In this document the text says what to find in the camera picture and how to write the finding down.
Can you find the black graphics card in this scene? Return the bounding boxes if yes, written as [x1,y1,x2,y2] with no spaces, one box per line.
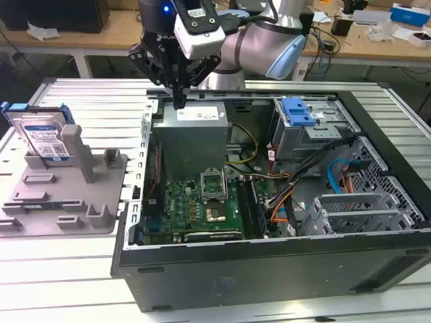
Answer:
[183,230,244,242]

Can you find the CPU socket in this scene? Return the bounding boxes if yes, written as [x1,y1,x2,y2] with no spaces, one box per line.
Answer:
[205,205,228,225]

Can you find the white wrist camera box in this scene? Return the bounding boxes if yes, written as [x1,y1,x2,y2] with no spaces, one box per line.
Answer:
[174,0,226,61]

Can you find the grey parts rack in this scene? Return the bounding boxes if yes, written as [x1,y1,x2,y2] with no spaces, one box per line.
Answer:
[0,124,131,238]

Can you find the flat grey device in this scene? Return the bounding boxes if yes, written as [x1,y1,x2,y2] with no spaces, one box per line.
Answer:
[352,9,393,26]

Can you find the large black box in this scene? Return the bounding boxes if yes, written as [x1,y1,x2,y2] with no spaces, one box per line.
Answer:
[0,0,110,34]

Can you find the small black box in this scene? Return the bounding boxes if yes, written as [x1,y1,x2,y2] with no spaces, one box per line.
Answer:
[331,16,354,37]

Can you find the clear plastic bag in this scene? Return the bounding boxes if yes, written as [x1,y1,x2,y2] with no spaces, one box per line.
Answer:
[366,20,410,43]

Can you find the metal disk bay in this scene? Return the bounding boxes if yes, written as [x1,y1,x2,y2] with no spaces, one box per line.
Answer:
[301,193,425,236]

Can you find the yellow and black wires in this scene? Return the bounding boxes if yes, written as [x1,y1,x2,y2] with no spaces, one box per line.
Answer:
[224,122,260,166]

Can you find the black cable bundle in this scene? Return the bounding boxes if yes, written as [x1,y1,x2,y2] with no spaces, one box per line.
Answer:
[265,137,354,209]

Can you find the black camera cable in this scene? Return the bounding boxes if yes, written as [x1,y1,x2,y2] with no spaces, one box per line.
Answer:
[222,0,281,34]

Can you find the black RAM slot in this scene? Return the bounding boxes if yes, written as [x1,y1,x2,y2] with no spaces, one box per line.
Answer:
[235,179,257,238]

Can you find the long wooden desk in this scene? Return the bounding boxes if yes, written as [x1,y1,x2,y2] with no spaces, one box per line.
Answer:
[0,6,431,80]

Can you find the installed RAM stick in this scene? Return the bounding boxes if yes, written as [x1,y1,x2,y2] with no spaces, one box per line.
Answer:
[248,178,269,237]

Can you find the blue cardboard box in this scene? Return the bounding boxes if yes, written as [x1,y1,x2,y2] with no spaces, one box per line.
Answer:
[390,2,431,28]

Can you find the metal socket cover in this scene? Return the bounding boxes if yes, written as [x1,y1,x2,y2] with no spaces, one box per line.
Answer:
[200,167,227,204]

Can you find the grey power supply unit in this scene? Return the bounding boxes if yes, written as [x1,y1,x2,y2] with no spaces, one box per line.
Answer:
[151,102,233,182]

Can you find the white open box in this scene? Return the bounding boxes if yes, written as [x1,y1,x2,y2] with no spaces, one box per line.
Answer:
[407,28,431,48]

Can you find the black PC case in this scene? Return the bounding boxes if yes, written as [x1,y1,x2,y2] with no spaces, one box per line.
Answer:
[110,82,431,314]

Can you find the blue drive cage latch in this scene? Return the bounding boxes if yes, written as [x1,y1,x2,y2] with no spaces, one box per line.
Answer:
[281,96,319,127]

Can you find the black case fan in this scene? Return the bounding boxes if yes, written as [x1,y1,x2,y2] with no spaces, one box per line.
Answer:
[143,141,165,206]

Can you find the green motherboard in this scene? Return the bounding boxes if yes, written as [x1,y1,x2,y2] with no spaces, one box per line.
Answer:
[144,174,280,245]

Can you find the RAM stick with white label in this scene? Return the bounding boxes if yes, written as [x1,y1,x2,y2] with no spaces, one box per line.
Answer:
[22,201,65,211]

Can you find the metal optical drive cage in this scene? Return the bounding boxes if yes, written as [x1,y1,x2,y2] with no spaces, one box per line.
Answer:
[271,97,360,162]

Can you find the hard disk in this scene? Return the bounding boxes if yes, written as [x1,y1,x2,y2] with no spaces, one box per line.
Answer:
[0,102,79,168]

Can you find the orange looped wire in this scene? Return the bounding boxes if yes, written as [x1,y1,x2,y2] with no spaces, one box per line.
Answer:
[267,201,290,225]

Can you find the black desktop box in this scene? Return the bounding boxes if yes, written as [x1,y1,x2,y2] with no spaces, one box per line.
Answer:
[298,11,316,38]

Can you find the crumpled white plastic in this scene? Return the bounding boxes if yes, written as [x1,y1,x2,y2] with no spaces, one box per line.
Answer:
[26,22,61,42]

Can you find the blue data wire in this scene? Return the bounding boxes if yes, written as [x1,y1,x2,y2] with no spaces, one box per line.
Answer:
[328,157,370,195]

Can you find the orange power wire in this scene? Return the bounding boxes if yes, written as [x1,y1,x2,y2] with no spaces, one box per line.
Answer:
[340,170,355,195]

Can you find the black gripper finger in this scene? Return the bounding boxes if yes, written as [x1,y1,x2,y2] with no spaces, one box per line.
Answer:
[179,55,222,110]
[127,42,181,110]

